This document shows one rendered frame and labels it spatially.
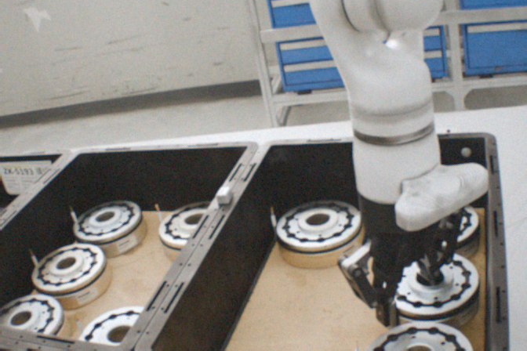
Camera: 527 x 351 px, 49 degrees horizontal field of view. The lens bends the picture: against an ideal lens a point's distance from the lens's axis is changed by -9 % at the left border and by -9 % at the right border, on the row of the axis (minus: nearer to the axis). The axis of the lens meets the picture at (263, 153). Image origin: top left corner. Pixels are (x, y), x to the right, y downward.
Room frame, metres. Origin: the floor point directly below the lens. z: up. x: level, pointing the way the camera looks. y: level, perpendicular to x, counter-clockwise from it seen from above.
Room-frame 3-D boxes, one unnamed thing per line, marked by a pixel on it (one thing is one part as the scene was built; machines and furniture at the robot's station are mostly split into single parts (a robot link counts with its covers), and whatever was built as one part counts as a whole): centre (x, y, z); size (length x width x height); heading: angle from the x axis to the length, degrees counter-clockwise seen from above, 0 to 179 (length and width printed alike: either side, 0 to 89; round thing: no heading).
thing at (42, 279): (0.63, 0.27, 0.86); 0.10 x 0.10 x 0.01
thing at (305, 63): (2.44, -0.49, 0.60); 0.72 x 0.03 x 0.56; 75
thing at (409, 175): (0.44, -0.12, 1.02); 0.11 x 0.09 x 0.06; 22
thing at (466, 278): (0.47, -0.14, 0.86); 0.10 x 0.10 x 0.01
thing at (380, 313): (0.44, -0.08, 0.87); 0.03 x 0.01 x 0.05; 112
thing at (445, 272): (0.47, -0.14, 0.86); 0.05 x 0.05 x 0.01
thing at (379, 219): (0.46, -0.11, 0.95); 0.08 x 0.08 x 0.09
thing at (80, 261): (0.63, 0.27, 0.86); 0.05 x 0.05 x 0.01
